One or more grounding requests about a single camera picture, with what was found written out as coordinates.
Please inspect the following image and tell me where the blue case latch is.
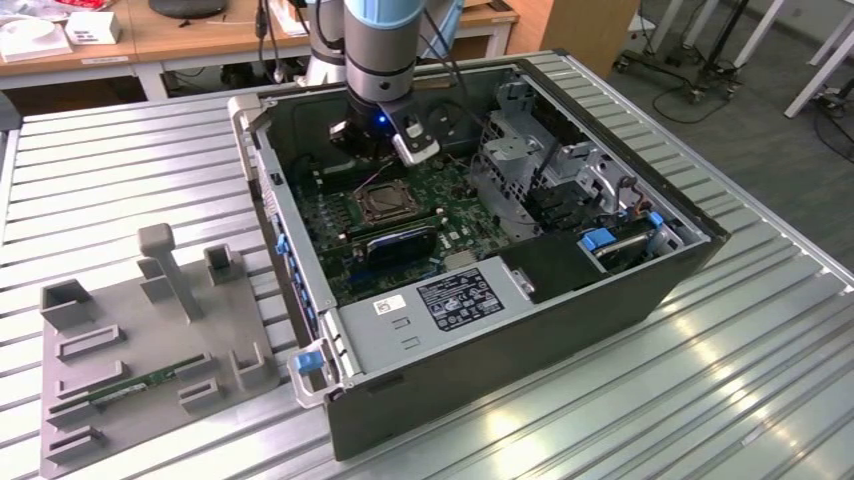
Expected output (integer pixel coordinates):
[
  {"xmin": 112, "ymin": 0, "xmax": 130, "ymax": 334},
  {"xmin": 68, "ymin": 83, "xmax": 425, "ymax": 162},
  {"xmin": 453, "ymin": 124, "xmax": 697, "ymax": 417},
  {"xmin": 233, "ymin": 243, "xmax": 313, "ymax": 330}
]
[{"xmin": 291, "ymin": 350, "xmax": 325, "ymax": 376}]

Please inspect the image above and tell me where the green RAM stick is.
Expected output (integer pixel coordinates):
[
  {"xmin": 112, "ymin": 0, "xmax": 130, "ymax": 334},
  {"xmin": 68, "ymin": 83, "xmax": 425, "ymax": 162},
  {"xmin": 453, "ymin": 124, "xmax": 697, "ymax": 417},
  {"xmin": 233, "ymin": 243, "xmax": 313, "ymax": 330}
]
[{"xmin": 84, "ymin": 357, "xmax": 207, "ymax": 407}]

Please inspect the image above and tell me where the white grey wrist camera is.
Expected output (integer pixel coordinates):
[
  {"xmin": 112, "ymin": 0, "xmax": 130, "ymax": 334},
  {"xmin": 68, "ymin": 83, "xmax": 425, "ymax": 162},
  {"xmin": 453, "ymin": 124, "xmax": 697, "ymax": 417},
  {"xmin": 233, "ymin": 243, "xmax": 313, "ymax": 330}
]
[{"xmin": 377, "ymin": 102, "xmax": 442, "ymax": 165}]

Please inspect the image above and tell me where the silver wire locking lever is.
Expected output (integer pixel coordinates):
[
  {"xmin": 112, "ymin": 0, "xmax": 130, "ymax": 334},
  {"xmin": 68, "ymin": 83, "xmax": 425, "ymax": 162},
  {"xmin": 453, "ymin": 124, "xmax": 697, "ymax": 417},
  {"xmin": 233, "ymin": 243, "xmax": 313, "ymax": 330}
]
[{"xmin": 353, "ymin": 166, "xmax": 397, "ymax": 194}]

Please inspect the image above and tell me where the black round object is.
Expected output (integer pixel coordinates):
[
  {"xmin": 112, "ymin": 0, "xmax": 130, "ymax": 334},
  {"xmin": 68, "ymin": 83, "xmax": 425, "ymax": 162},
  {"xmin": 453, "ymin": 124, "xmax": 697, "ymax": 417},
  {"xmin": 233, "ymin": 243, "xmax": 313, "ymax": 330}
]
[{"xmin": 146, "ymin": 0, "xmax": 229, "ymax": 21}]

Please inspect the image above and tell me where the graphics card with fan shroud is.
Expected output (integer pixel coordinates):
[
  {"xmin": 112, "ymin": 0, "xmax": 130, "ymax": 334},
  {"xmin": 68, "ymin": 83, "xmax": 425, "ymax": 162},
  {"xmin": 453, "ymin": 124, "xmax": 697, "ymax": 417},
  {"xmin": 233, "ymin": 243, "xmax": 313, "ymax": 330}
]
[{"xmin": 346, "ymin": 219, "xmax": 442, "ymax": 281}]

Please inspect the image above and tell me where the wooden desk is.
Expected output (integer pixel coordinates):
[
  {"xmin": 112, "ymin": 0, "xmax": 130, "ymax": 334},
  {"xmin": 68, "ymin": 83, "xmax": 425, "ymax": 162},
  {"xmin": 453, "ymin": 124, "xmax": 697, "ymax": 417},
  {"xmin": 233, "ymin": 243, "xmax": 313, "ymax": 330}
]
[{"xmin": 0, "ymin": 0, "xmax": 522, "ymax": 104}]

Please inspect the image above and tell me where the metal drive cage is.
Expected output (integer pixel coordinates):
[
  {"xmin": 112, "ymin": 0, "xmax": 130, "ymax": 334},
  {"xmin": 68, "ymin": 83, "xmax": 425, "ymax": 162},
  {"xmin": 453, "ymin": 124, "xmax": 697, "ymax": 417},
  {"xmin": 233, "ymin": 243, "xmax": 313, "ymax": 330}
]
[{"xmin": 477, "ymin": 79, "xmax": 693, "ymax": 251}]

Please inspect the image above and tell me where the wooden cabinet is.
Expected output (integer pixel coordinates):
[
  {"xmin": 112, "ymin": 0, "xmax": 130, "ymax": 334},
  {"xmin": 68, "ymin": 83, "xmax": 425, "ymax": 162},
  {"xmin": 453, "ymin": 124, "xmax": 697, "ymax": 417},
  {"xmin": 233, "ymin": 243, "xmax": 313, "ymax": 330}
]
[{"xmin": 506, "ymin": 0, "xmax": 641, "ymax": 82}]

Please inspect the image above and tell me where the hard disk in blue carrier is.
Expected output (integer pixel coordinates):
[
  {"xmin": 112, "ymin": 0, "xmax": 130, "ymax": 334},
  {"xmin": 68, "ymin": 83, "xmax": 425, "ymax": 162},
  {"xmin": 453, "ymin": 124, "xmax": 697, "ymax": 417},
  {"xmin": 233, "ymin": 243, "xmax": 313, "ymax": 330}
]
[{"xmin": 577, "ymin": 227, "xmax": 654, "ymax": 275}]

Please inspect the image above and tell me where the open black PC case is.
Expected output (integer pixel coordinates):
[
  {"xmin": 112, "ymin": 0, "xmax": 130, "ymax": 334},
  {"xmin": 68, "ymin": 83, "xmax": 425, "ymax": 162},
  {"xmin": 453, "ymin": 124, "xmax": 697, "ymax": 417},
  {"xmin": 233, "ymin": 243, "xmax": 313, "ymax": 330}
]
[{"xmin": 225, "ymin": 48, "xmax": 730, "ymax": 462}]

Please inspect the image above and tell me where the flat white box with disc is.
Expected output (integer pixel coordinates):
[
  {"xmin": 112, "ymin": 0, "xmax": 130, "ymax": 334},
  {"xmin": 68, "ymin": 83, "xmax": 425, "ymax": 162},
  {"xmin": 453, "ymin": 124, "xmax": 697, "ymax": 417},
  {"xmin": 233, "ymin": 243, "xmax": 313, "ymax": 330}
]
[{"xmin": 0, "ymin": 18, "xmax": 75, "ymax": 65}]

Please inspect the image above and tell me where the white table frame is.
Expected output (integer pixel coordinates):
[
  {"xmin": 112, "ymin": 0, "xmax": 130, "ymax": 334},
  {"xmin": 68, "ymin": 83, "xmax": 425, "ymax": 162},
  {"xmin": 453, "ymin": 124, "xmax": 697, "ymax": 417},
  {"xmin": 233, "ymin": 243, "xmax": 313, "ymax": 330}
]
[{"xmin": 781, "ymin": 0, "xmax": 854, "ymax": 120}]

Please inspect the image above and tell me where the grey power supply unit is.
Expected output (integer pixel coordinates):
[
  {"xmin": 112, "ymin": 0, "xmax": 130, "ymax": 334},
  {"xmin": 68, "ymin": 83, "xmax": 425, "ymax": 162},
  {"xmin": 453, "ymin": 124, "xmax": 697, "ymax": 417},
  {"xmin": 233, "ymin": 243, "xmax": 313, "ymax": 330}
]
[{"xmin": 331, "ymin": 256, "xmax": 539, "ymax": 377}]

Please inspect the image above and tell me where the grey parts rack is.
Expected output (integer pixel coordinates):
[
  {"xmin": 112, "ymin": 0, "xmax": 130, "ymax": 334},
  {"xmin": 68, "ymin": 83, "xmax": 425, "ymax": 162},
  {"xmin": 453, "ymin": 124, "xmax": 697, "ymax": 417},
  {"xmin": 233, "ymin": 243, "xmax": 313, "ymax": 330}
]
[{"xmin": 38, "ymin": 223, "xmax": 283, "ymax": 480}]

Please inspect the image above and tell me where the black wheeled stand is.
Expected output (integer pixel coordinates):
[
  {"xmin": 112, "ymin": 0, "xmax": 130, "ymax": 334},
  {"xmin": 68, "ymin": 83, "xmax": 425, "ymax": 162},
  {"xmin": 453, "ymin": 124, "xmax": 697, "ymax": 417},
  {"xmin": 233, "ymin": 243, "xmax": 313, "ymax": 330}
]
[{"xmin": 611, "ymin": 0, "xmax": 748, "ymax": 105}]

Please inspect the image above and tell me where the silver CPU plate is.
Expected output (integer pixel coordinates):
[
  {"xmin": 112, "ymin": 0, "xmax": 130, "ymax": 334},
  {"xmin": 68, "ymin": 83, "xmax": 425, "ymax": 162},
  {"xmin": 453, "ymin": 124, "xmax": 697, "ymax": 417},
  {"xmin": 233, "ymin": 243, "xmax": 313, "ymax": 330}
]
[{"xmin": 365, "ymin": 190, "xmax": 406, "ymax": 215}]

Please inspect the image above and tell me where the green motherboard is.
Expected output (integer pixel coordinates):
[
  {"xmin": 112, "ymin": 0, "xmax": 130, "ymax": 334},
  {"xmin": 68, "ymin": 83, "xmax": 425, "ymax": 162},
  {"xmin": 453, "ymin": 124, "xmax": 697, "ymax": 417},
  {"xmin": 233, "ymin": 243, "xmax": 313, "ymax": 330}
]
[{"xmin": 293, "ymin": 149, "xmax": 517, "ymax": 307}]

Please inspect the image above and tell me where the CPU socket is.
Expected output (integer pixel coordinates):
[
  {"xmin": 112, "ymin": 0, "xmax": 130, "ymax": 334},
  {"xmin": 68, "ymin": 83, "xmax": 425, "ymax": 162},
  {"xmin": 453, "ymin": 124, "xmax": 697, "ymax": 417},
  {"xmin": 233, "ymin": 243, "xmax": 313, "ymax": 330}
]
[{"xmin": 350, "ymin": 180, "xmax": 426, "ymax": 225}]

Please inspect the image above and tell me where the white cardboard box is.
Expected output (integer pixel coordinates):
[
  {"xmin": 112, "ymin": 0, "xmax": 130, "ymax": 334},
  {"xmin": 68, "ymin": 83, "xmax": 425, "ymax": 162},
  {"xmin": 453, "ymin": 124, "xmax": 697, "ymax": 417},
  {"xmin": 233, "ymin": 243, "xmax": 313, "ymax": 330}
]
[{"xmin": 63, "ymin": 10, "xmax": 124, "ymax": 48}]

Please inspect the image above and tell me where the metal socket cover frame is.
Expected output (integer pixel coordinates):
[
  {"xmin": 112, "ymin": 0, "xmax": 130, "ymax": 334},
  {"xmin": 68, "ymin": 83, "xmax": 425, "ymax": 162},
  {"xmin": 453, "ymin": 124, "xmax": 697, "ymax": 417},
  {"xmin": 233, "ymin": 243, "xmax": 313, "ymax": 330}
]
[{"xmin": 351, "ymin": 180, "xmax": 426, "ymax": 225}]

